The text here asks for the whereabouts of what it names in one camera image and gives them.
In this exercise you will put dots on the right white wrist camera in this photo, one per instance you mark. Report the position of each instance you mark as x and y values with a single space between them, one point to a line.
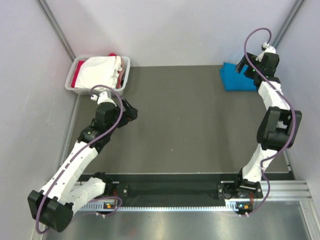
266 49

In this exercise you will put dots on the grey slotted cable duct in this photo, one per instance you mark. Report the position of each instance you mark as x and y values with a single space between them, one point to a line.
229 206

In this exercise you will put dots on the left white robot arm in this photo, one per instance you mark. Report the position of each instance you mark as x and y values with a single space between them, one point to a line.
59 200

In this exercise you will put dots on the blue t shirt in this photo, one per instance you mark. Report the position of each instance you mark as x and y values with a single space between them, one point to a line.
233 81

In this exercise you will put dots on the red t shirt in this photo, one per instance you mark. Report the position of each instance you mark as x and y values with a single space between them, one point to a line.
77 72

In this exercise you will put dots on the white t shirt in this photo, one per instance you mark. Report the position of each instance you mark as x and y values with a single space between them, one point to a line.
98 72

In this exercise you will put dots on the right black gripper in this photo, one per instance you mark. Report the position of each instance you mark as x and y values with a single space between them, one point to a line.
244 61

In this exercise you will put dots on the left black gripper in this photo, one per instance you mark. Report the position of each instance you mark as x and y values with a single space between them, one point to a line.
129 112

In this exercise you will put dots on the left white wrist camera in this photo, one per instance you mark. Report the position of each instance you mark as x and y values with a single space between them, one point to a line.
102 97

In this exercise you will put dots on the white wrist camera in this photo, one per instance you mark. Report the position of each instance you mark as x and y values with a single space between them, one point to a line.
266 49
102 97

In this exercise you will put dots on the white plastic bin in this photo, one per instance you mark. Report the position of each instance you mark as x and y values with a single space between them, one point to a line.
89 70

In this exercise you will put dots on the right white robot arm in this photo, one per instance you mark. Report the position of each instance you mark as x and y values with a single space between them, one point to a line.
278 128

